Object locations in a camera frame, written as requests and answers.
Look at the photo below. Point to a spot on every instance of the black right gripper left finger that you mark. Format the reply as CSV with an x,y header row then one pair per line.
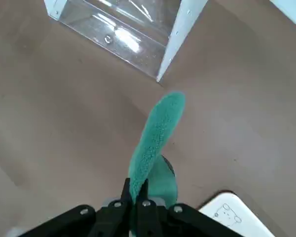
x,y
106,217

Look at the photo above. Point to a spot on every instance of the clear acrylic tiered shelf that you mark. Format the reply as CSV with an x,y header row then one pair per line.
x,y
180,37

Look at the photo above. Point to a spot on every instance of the cream tray with rabbit print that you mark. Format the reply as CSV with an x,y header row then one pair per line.
x,y
236,222

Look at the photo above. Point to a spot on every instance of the green microfibre cloth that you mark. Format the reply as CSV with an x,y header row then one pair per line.
x,y
160,128

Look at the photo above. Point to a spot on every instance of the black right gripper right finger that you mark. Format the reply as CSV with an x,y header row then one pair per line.
x,y
158,219

